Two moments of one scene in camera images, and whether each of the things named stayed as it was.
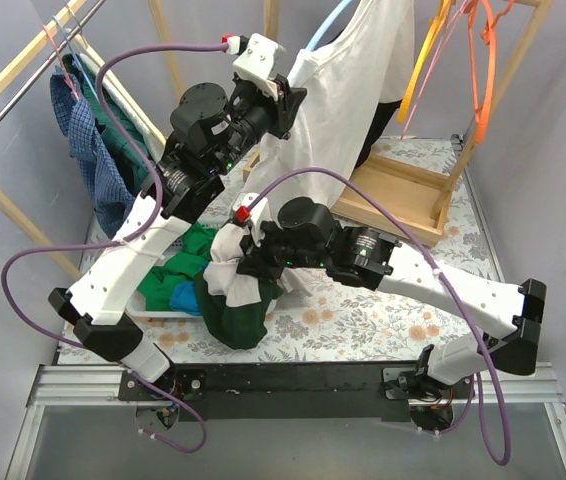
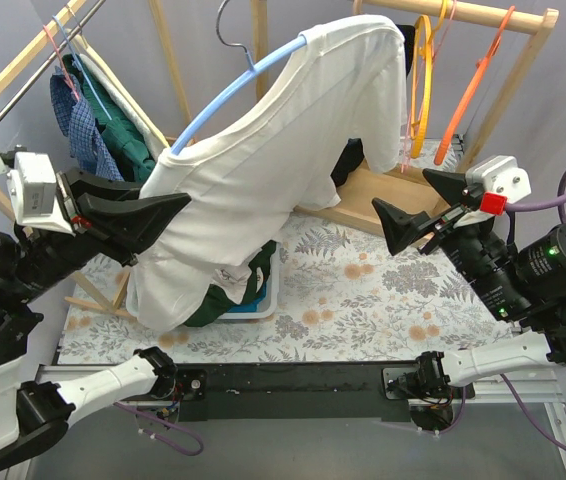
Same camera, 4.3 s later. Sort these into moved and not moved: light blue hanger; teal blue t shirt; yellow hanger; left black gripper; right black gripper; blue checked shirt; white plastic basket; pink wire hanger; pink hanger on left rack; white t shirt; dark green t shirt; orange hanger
Moved: teal blue t shirt; dark green t shirt; right black gripper; white plastic basket; light blue hanger; left black gripper; orange hanger; white t shirt; pink wire hanger; yellow hanger
Not moved: pink hanger on left rack; blue checked shirt
